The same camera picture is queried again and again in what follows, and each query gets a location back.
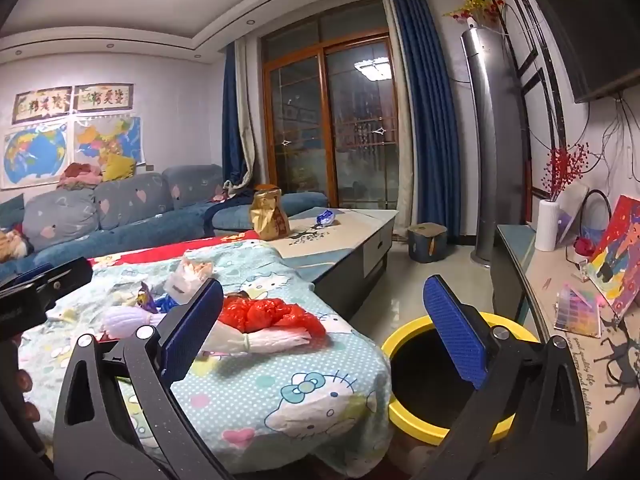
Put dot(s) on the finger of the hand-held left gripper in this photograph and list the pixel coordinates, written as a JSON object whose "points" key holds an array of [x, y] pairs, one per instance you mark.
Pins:
{"points": [[67, 280], [35, 271]]}

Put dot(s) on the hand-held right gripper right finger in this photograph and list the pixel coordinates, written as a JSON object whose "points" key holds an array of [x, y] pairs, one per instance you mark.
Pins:
{"points": [[455, 330]]}

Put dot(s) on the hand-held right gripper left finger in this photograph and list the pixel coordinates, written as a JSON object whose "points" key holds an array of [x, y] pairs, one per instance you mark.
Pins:
{"points": [[195, 325]]}

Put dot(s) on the white printed plastic wrapper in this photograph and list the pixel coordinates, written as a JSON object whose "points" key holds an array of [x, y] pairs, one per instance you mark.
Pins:
{"points": [[187, 280]]}

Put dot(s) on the purple candy wrapper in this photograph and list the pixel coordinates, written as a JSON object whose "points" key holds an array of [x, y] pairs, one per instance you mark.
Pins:
{"points": [[146, 295]]}

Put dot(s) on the red plastic bag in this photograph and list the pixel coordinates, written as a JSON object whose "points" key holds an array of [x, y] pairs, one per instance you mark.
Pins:
{"points": [[265, 312]]}

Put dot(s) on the yellow-rimmed black trash bin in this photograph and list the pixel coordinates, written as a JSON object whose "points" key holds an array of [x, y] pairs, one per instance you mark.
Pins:
{"points": [[400, 412]]}

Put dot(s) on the person's left hand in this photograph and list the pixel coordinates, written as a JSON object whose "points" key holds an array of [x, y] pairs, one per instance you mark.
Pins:
{"points": [[27, 395]]}

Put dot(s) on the orange clothes pile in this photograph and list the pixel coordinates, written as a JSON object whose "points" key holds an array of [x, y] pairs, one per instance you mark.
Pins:
{"points": [[12, 247]]}

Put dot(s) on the teal cushion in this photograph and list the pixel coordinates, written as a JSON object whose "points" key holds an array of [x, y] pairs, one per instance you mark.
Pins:
{"points": [[10, 205]]}

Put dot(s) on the blue storage stool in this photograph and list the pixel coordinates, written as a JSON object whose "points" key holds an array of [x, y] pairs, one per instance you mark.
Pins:
{"points": [[425, 245]]}

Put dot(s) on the grey television cabinet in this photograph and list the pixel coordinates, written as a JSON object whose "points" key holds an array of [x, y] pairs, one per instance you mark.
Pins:
{"points": [[530, 280]]}

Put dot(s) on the cartoon cat printed blanket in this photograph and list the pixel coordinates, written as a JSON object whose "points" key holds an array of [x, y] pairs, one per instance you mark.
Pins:
{"points": [[280, 360]]}

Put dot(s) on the blue grey heart-print sofa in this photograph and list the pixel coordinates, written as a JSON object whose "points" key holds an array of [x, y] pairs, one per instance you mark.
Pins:
{"points": [[125, 205]]}

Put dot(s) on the pink red clothes pile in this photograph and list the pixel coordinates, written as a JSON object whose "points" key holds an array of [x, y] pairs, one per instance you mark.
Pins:
{"points": [[80, 176]]}

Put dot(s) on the world map poster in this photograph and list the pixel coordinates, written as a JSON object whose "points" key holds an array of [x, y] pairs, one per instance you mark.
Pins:
{"points": [[35, 155]]}

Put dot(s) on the yellow pillow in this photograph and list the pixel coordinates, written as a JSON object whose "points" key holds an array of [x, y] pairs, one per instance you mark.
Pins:
{"points": [[119, 167]]}

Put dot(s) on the colour swatch card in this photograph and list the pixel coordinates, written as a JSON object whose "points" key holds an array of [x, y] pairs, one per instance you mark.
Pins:
{"points": [[577, 310]]}

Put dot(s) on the brown paper bag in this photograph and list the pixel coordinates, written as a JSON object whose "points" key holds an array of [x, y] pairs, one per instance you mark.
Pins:
{"points": [[270, 215]]}

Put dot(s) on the white ribbed vase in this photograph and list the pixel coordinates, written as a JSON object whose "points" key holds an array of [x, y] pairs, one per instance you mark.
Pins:
{"points": [[546, 227]]}

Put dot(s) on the grey coffee table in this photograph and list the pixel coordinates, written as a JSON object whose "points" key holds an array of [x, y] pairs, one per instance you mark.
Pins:
{"points": [[340, 240]]}

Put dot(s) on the country map poster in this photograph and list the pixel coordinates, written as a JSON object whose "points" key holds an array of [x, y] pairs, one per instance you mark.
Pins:
{"points": [[107, 137]]}

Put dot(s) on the white purple board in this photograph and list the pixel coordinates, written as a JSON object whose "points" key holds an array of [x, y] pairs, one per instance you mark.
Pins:
{"points": [[570, 215]]}

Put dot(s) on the framed calligraphy picture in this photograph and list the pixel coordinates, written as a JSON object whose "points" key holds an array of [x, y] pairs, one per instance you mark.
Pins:
{"points": [[102, 97], [42, 106]]}

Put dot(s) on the blue white wrapper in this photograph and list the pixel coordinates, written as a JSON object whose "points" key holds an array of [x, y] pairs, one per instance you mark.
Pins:
{"points": [[326, 217]]}

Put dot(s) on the colourful painting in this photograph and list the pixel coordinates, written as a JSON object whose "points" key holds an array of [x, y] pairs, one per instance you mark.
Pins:
{"points": [[620, 255]]}

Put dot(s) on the red berry branches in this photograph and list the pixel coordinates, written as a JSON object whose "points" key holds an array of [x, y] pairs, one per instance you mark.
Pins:
{"points": [[562, 167]]}

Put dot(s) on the silver tower air conditioner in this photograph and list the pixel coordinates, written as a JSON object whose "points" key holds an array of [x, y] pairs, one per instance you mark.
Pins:
{"points": [[492, 135]]}

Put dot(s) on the narrow blue curtain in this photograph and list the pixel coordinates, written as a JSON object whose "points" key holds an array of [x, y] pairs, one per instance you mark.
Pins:
{"points": [[232, 120]]}

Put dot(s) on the wide blue curtain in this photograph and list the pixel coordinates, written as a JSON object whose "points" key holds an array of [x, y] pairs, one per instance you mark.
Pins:
{"points": [[425, 120]]}

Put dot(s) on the beige curtain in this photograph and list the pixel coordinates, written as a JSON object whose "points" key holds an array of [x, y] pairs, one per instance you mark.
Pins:
{"points": [[251, 110]]}

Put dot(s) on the wooden sliding glass door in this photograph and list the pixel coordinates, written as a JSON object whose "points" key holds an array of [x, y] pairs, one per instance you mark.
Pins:
{"points": [[350, 120]]}

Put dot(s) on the black wall television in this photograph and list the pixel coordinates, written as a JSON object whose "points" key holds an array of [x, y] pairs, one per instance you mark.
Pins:
{"points": [[580, 25]]}

